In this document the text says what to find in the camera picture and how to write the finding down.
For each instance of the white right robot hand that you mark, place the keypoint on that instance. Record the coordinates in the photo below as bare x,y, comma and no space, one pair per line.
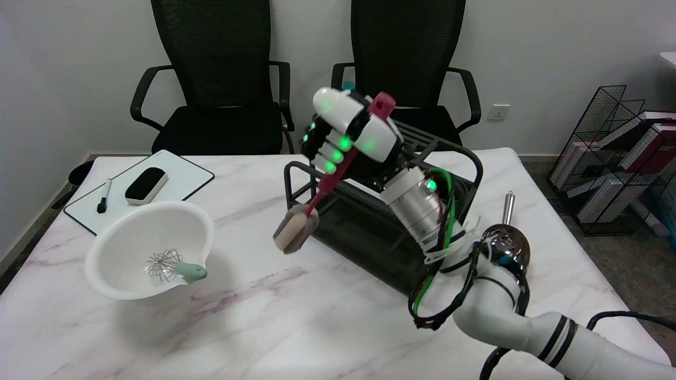
353,133

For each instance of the pink sponge bottle brush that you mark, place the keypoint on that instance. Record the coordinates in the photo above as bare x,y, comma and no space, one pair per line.
323,189

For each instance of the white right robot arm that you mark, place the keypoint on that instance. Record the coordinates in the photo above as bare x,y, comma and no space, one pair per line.
496,295

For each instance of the black kitchen storage rack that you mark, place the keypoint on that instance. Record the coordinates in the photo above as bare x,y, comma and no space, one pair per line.
364,221

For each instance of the black mesh office chair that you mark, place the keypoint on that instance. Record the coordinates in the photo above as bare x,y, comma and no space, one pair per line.
412,63
222,89

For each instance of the metal scoop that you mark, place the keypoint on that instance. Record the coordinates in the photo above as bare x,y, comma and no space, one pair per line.
508,208

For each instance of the black whiteboard eraser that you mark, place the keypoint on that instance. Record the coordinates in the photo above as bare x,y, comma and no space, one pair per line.
146,185

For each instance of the small whiteboard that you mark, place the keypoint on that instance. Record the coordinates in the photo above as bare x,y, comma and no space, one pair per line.
138,189

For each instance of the white mixing bowl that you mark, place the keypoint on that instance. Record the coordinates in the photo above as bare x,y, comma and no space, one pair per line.
150,250

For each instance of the black marker pen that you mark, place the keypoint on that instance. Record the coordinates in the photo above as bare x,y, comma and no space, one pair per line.
104,196

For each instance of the black round floor object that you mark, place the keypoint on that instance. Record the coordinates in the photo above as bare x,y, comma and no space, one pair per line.
80,173

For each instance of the dark red book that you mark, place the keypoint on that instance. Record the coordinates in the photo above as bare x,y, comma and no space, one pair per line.
655,148

